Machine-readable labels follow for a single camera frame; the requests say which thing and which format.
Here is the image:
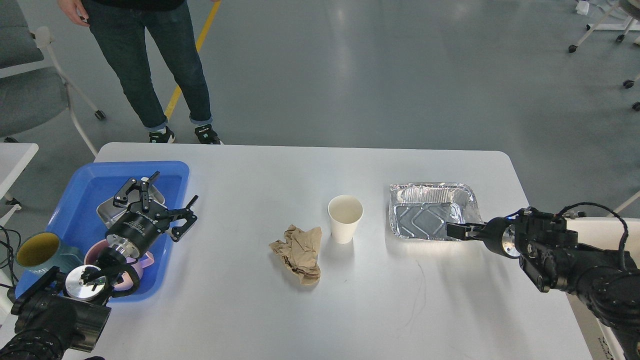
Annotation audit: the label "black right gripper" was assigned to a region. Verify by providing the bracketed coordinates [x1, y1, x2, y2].
[446, 217, 521, 259]

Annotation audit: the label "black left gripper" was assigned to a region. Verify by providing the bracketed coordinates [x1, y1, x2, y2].
[105, 171, 199, 258]

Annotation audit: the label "square steel tray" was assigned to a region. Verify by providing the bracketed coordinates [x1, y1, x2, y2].
[96, 184, 165, 229]

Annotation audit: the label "aluminium foil tray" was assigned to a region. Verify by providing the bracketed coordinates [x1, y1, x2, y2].
[388, 182, 483, 241]

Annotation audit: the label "pink mug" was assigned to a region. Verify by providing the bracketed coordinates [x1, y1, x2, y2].
[84, 239, 155, 291]

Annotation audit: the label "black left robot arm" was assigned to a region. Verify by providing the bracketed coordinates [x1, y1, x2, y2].
[1, 172, 198, 360]

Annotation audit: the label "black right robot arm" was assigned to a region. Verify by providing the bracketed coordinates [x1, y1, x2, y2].
[446, 205, 640, 360]

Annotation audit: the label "person's right hand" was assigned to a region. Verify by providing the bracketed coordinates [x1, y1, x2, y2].
[57, 0, 90, 27]

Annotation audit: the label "blue plastic tray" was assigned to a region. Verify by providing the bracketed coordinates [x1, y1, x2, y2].
[15, 161, 190, 304]

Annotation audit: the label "white paper cup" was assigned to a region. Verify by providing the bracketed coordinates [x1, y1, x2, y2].
[327, 194, 364, 244]

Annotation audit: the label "teal mug yellow inside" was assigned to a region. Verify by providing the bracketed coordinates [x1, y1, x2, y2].
[16, 232, 84, 276]

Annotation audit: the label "white side table left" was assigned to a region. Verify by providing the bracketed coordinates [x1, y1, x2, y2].
[0, 142, 39, 199]

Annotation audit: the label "white bin right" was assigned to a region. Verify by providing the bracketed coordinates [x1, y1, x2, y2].
[566, 217, 640, 360]

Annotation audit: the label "crumpled brown paper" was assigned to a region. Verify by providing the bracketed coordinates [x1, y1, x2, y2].
[269, 224, 323, 286]

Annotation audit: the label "grey office chair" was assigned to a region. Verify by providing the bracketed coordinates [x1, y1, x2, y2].
[0, 0, 106, 156]

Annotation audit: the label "standing person dark clothes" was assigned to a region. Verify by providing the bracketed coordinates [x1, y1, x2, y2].
[56, 0, 223, 146]

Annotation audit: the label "white wheeled rack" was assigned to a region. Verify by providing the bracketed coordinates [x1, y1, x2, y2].
[568, 0, 640, 111]

